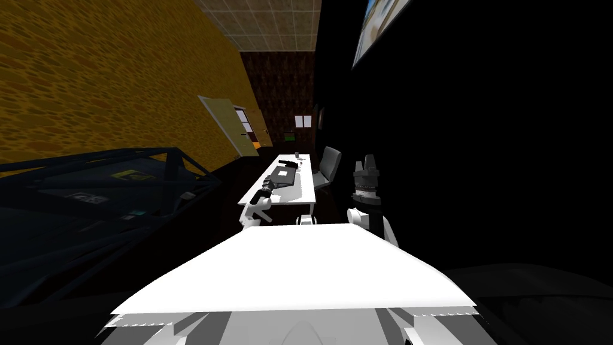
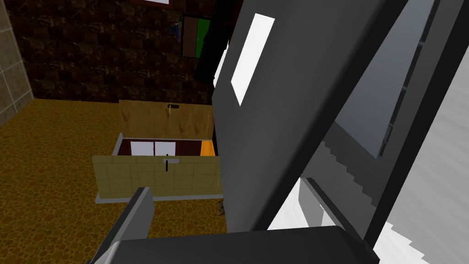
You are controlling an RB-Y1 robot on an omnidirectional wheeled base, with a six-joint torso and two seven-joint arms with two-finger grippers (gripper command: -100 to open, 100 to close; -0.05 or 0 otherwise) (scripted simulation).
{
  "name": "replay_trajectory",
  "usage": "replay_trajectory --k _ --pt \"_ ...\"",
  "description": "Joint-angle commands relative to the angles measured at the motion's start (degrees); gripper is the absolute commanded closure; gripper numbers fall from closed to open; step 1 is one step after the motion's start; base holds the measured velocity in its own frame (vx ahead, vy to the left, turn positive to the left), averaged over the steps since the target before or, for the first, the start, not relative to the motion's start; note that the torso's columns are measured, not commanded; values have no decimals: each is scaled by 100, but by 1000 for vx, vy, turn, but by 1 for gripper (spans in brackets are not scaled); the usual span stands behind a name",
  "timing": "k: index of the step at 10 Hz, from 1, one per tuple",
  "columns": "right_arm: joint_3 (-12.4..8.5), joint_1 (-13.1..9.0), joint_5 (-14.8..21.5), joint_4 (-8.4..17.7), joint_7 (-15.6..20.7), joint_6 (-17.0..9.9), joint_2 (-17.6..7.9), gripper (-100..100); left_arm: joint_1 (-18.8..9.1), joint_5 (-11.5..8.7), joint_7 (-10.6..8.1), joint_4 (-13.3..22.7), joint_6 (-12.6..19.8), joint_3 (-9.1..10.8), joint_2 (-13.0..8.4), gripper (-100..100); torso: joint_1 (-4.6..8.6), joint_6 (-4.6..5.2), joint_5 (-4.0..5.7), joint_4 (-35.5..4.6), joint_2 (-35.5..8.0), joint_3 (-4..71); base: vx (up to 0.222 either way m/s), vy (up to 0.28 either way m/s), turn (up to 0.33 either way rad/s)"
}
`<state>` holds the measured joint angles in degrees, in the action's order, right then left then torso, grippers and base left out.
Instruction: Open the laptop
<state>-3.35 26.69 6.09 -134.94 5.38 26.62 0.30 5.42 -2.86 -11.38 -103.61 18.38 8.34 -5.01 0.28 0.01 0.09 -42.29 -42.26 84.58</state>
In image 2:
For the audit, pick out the dark grey appliance door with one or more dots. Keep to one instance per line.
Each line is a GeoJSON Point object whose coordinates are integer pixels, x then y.
{"type": "Point", "coordinates": [293, 110]}

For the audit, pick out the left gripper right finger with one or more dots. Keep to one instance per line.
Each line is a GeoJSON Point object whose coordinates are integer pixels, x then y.
{"type": "Point", "coordinates": [311, 205]}

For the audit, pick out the brown and green wall picture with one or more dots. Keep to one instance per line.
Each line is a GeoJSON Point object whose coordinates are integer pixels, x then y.
{"type": "Point", "coordinates": [196, 36]}

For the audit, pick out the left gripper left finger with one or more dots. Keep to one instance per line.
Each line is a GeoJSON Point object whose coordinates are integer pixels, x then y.
{"type": "Point", "coordinates": [141, 212]}

